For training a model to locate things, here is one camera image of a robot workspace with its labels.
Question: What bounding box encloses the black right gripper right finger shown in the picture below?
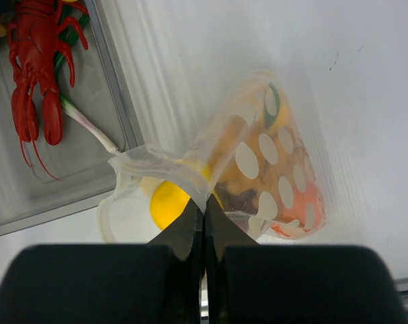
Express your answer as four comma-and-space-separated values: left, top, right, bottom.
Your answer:
204, 196, 408, 323

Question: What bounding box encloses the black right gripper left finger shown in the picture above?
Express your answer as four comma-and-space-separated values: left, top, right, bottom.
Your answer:
0, 201, 203, 323

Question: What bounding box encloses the clear dotted zip top bag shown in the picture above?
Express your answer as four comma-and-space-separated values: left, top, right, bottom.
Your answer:
97, 70, 325, 242

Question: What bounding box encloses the orange fruit toy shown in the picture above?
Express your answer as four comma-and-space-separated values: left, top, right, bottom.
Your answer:
271, 180, 325, 239

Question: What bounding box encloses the yellow banana bunch toy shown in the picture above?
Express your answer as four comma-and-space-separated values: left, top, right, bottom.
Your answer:
208, 90, 296, 194

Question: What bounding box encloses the cherry tomato sprig toy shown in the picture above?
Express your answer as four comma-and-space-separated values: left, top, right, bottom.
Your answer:
263, 82, 280, 129

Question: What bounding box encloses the clear plastic food tray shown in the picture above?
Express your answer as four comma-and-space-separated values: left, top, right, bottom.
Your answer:
0, 1, 143, 236

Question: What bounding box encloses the red lobster toy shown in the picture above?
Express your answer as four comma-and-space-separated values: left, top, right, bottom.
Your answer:
7, 0, 89, 182

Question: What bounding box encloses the green scallion toy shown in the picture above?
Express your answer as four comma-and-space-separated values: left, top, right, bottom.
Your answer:
49, 5, 125, 159

